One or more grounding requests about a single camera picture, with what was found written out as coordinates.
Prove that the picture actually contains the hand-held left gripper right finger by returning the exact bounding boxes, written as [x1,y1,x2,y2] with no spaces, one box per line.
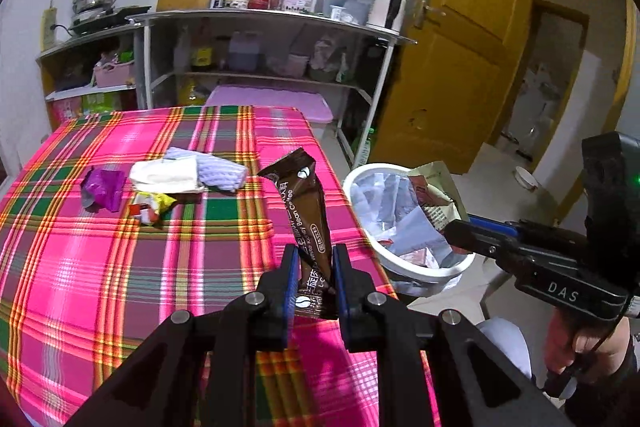
[332,243,566,427]

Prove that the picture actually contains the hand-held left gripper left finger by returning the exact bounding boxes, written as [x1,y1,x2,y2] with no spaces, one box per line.
[65,244,301,427]

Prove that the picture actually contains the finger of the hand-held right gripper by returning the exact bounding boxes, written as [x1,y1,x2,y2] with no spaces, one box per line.
[469,214,589,249]
[444,219,532,269]

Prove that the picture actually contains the beige snack wrapper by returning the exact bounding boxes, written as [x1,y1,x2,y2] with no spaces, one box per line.
[407,161,470,233]

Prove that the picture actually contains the white round trash bin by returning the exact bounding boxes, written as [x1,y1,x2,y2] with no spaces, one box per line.
[347,169,476,299]
[342,163,477,284]

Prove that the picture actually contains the brown coffee sachet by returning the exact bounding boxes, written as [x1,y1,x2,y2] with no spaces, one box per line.
[256,147,337,320]

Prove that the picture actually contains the yellow red wrapper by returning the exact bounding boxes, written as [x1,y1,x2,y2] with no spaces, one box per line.
[129,191,177,228]

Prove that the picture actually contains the white tissue packet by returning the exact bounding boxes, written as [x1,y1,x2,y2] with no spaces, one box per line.
[129,157,206,195]

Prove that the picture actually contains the purple wrapper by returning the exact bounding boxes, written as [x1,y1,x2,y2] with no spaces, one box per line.
[81,167,126,212]

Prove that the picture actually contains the person's right forearm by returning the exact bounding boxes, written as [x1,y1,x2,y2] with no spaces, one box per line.
[542,347,640,427]

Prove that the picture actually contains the person's right hand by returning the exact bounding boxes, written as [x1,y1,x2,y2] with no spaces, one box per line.
[544,307,632,389]

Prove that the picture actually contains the white floor bowl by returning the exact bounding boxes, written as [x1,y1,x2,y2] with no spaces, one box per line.
[515,166,540,190]

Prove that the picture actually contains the person's grey clad knee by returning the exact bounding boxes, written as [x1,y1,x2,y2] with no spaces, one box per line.
[477,318,533,380]

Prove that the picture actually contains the green plastic bottle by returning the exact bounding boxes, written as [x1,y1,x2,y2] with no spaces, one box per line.
[352,127,373,165]

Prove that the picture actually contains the yellow wooden door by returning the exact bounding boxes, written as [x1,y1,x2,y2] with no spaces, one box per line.
[367,0,538,175]

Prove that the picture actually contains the pink lidded storage box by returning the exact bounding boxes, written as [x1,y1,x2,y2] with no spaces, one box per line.
[205,85,333,128]

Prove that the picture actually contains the pink plaid tablecloth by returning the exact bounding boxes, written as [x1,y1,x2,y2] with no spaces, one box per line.
[0,105,441,427]

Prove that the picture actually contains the yellow cooking oil bottle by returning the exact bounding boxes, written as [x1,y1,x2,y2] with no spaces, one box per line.
[177,77,211,108]

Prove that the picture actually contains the pink plastic bucket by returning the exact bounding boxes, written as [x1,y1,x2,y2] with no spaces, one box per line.
[286,53,310,78]

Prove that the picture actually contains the crumpled plastic bags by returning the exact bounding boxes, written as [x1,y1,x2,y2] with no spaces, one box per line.
[307,34,348,82]

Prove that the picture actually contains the dark liquid jerry can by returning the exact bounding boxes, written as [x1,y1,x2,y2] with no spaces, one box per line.
[227,32,263,72]

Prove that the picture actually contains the white electric kettle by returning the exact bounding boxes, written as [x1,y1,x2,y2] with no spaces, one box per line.
[366,0,407,30]

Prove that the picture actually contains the large soy sauce bottle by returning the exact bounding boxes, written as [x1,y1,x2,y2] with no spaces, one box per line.
[192,24,215,70]

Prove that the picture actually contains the white plastic jug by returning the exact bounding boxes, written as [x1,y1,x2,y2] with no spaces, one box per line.
[172,34,193,75]

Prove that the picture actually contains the clear plastic container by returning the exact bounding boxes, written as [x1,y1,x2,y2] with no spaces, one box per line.
[320,0,375,25]

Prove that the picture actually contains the green printed carton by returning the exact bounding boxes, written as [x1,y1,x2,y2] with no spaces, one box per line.
[50,89,138,120]

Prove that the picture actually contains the white metal shelf rack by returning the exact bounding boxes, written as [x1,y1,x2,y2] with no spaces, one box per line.
[125,9,417,162]

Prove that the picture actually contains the pink plastic basket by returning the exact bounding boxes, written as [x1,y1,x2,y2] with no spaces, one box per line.
[94,59,136,88]

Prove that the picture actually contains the low wooden cabinet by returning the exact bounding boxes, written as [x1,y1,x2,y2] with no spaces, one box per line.
[36,29,151,132]

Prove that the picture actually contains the black induction cooker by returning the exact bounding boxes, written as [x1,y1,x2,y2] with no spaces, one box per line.
[67,5,153,32]

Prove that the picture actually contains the yellowed power strip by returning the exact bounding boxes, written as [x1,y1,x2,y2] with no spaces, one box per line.
[41,7,58,52]

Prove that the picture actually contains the metal door handle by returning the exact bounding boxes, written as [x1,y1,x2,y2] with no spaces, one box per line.
[412,0,446,28]

